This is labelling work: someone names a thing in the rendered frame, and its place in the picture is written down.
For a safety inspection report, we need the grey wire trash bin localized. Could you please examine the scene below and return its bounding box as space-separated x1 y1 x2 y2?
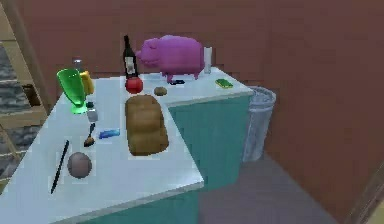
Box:
242 85 277 163

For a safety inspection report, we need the red apple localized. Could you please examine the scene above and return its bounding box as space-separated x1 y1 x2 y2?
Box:
125 76 144 95

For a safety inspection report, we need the white paper towel roll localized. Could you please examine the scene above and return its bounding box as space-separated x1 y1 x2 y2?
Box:
203 46 213 75

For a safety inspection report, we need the grey pepper shaker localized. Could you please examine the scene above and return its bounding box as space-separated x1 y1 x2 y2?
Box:
86 101 99 123

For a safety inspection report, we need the dark wine bottle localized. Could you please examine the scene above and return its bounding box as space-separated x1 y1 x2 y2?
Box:
122 34 140 80

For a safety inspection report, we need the green glass cup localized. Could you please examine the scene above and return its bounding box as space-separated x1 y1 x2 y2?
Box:
56 68 89 115

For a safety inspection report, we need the black pencil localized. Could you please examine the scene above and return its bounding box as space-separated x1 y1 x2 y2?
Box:
50 139 70 195

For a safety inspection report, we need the teal cabinet with white worktop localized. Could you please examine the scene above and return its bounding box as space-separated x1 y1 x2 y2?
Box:
0 67 255 224

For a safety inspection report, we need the clear salt shaker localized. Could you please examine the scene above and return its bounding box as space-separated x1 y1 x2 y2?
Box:
72 57 84 73

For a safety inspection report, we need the brown bread loaf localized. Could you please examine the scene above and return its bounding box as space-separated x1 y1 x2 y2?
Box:
124 94 170 157

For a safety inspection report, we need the blue dish sponge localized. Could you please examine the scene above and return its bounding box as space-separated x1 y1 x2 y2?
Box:
98 128 121 140

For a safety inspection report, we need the green yellow sponge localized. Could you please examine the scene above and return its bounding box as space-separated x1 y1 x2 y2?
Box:
214 78 234 90

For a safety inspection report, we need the pink piggy bank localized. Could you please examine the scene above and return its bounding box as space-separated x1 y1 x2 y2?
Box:
134 34 206 84

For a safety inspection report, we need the wooden window frame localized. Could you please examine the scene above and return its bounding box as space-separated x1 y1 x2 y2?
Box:
0 0 54 194

